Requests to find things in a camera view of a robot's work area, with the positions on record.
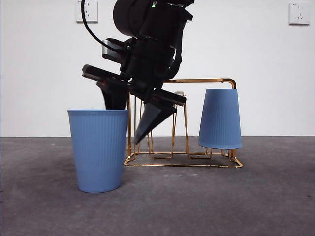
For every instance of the white wall socket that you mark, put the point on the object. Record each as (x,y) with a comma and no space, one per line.
(299,13)
(92,12)

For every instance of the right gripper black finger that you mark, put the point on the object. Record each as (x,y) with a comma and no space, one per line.
(150,118)
(115,98)

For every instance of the blue ribbed plastic cup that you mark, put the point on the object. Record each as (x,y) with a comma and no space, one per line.
(98,152)
(220,120)

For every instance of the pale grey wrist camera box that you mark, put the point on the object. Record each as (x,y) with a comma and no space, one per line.
(109,52)

